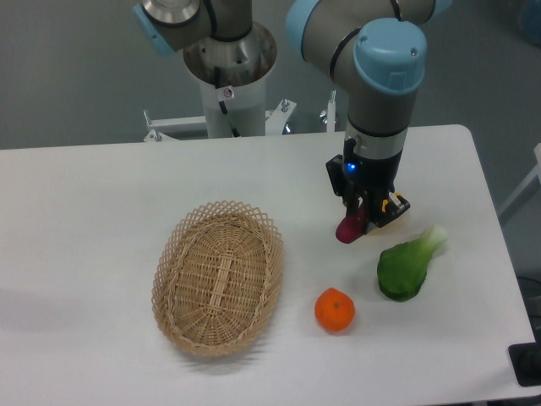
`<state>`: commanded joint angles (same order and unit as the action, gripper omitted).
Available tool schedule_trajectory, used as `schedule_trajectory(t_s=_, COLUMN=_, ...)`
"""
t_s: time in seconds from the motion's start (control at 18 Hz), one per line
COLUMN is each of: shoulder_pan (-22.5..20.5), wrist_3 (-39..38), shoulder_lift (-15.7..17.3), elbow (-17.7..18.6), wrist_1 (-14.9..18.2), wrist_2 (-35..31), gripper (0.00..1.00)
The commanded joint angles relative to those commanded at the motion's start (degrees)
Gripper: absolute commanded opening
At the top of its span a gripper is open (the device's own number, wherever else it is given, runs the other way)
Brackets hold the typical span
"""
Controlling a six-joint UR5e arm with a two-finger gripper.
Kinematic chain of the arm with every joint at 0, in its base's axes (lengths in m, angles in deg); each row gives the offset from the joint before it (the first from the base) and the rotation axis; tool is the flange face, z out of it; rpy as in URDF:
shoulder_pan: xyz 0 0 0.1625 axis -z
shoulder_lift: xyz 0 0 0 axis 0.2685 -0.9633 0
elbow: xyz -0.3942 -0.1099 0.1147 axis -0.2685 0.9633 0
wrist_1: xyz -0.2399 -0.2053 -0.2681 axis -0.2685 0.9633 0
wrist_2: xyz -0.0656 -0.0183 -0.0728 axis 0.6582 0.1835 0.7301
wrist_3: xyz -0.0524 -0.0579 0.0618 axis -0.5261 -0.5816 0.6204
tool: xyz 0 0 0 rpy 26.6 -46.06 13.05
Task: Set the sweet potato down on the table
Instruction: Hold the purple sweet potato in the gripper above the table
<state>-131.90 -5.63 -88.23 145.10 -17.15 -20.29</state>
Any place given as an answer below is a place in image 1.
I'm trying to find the black yellow gripper finger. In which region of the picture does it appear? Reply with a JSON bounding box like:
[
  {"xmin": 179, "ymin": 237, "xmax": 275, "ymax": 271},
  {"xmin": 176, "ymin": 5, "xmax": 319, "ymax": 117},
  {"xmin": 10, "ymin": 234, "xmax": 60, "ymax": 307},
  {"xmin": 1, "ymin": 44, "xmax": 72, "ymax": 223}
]
[{"xmin": 365, "ymin": 191, "xmax": 411, "ymax": 233}]

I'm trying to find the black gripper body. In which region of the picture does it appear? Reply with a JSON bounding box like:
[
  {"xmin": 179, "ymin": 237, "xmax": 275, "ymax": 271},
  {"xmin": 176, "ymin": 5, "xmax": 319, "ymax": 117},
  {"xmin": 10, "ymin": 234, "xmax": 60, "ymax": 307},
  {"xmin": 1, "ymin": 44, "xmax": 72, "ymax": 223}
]
[{"xmin": 342, "ymin": 132, "xmax": 407, "ymax": 199}]

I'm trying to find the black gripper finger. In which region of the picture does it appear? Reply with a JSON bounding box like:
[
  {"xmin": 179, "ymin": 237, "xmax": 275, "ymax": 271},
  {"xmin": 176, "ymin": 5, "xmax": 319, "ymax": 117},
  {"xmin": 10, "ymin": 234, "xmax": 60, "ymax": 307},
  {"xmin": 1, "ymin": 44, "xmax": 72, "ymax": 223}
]
[{"xmin": 343, "ymin": 189, "xmax": 371, "ymax": 235}]

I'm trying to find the purple sweet potato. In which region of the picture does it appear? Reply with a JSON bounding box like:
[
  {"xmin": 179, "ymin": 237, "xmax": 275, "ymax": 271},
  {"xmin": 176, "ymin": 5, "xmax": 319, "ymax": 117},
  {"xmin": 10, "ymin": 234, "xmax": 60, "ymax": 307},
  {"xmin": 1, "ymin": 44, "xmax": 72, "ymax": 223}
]
[{"xmin": 336, "ymin": 206, "xmax": 368, "ymax": 244}]

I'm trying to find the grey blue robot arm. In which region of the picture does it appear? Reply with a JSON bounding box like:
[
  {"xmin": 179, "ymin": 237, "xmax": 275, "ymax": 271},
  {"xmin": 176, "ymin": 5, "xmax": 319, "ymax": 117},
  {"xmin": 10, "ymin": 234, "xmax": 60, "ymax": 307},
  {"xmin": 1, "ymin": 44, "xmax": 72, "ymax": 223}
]
[{"xmin": 134, "ymin": 1, "xmax": 449, "ymax": 244}]

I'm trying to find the green bok choy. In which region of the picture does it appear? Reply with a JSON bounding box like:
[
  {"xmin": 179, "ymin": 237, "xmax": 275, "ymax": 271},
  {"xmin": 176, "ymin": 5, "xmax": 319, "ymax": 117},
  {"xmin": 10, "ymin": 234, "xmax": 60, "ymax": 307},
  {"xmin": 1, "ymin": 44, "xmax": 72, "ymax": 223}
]
[{"xmin": 377, "ymin": 225, "xmax": 448, "ymax": 302}]

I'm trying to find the orange tangerine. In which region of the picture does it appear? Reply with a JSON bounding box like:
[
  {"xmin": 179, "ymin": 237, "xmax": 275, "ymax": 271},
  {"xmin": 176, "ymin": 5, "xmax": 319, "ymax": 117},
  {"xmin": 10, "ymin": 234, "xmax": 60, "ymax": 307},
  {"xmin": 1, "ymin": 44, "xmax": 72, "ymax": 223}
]
[{"xmin": 314, "ymin": 288, "xmax": 356, "ymax": 332}]

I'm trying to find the woven wicker basket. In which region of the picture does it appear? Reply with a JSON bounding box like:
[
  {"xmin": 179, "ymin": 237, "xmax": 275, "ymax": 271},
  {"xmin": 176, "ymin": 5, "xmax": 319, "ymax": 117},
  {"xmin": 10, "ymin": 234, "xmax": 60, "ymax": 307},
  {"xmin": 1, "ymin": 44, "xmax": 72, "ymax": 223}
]
[{"xmin": 151, "ymin": 200, "xmax": 284, "ymax": 357}]

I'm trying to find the black device at table edge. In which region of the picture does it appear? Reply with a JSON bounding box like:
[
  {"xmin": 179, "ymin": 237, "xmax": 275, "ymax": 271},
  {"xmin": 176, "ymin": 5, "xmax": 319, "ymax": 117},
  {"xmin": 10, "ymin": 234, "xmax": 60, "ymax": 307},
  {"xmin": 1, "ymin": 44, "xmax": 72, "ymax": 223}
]
[{"xmin": 508, "ymin": 343, "xmax": 540, "ymax": 387}]

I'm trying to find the blue object top right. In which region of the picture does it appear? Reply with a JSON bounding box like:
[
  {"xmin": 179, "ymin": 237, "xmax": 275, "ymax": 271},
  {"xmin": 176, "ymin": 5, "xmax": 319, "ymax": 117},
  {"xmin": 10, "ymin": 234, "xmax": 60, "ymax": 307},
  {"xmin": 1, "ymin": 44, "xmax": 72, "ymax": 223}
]
[{"xmin": 517, "ymin": 0, "xmax": 541, "ymax": 47}]

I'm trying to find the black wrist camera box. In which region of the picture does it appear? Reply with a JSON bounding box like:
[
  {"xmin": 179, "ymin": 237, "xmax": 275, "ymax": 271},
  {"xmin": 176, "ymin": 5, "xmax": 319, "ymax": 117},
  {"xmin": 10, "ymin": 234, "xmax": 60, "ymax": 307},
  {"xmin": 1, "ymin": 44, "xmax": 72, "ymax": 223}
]
[{"xmin": 325, "ymin": 154, "xmax": 347, "ymax": 197}]

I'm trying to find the white metal base frame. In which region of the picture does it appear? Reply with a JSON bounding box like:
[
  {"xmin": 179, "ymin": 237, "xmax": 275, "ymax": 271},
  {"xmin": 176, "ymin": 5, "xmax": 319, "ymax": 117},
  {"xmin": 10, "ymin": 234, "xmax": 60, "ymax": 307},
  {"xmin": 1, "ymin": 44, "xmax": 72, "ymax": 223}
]
[{"xmin": 142, "ymin": 90, "xmax": 339, "ymax": 143}]

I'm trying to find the black cable on pedestal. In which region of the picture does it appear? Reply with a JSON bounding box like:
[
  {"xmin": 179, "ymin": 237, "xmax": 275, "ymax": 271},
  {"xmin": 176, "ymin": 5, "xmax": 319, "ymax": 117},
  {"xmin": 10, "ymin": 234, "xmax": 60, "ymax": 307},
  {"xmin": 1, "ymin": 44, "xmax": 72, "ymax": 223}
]
[{"xmin": 213, "ymin": 66, "xmax": 243, "ymax": 139}]

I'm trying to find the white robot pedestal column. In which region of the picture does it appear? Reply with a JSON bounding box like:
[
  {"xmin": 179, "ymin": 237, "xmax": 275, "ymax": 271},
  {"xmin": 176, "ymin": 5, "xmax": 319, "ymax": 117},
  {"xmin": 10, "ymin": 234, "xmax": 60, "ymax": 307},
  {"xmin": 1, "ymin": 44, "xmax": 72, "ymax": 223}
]
[{"xmin": 183, "ymin": 23, "xmax": 278, "ymax": 139}]

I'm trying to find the white frame at right edge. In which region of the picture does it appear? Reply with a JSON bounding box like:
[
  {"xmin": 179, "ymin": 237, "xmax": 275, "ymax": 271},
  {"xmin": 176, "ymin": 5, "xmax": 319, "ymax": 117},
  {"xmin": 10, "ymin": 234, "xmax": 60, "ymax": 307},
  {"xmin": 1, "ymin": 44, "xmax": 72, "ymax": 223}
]
[{"xmin": 496, "ymin": 144, "xmax": 540, "ymax": 223}]

